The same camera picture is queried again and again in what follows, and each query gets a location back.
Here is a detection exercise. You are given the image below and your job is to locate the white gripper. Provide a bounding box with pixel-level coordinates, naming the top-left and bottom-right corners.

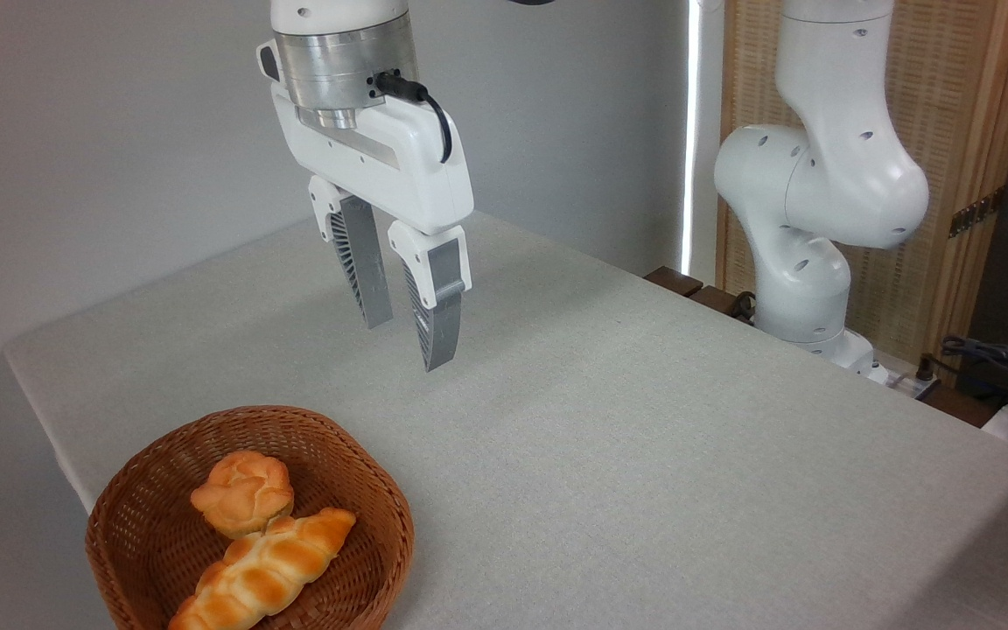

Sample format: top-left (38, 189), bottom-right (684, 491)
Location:
top-left (256, 38), bottom-right (475, 374)

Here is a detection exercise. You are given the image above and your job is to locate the round golden bread roll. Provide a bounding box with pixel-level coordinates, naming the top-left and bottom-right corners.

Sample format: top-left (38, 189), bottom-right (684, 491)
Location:
top-left (189, 450), bottom-right (296, 541)

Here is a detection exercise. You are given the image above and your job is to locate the long braided bread loaf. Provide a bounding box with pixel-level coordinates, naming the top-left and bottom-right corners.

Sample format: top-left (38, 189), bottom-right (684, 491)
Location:
top-left (167, 507), bottom-right (358, 630)

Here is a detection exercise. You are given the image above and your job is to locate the grey tablecloth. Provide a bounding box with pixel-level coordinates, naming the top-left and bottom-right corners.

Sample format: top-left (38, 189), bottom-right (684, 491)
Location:
top-left (3, 210), bottom-right (1008, 630)

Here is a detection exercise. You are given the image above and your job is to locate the brown wicker basket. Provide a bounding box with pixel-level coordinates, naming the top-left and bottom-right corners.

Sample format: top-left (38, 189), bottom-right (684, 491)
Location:
top-left (85, 404), bottom-right (416, 630)

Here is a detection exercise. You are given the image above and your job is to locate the white power strip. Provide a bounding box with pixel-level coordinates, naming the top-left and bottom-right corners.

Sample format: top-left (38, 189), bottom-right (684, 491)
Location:
top-left (870, 366), bottom-right (942, 401)

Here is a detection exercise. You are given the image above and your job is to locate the metal screen hinge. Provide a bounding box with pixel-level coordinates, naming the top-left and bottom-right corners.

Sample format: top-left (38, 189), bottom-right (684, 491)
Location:
top-left (948, 186), bottom-right (1006, 240)

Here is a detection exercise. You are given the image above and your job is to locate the wooden woven folding screen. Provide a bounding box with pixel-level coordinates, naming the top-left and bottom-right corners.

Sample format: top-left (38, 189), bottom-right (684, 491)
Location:
top-left (716, 0), bottom-right (1008, 386)

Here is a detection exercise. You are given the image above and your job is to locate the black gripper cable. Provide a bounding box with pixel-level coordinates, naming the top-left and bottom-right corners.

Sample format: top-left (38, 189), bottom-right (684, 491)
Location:
top-left (372, 71), bottom-right (454, 165)

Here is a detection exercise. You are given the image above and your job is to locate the black cable bundle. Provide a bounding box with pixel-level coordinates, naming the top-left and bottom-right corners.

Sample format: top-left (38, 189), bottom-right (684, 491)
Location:
top-left (917, 335), bottom-right (1008, 414)

